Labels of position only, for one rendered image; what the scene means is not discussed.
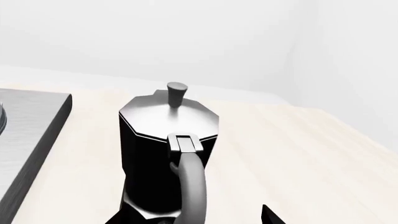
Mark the grey metal stove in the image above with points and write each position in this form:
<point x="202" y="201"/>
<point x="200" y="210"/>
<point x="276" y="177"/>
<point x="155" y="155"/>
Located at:
<point x="28" y="126"/>

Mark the black and silver moka pot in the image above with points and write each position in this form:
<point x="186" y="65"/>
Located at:
<point x="146" y="158"/>

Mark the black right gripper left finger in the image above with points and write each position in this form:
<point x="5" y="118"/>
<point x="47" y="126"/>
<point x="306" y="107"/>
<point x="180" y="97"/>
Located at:
<point x="114" y="219"/>

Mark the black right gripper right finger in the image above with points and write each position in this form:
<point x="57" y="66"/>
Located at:
<point x="270" y="215"/>

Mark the dark grey stove burner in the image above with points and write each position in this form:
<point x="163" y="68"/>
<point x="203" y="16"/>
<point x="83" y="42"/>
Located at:
<point x="2" y="116"/>

